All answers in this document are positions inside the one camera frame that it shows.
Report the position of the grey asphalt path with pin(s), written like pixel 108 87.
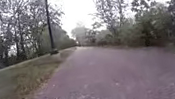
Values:
pixel 113 78

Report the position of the dark pole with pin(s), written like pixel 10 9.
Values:
pixel 49 24

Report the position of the row of trees and bushes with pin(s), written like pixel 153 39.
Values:
pixel 151 18

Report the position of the grass verge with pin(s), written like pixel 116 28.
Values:
pixel 10 84

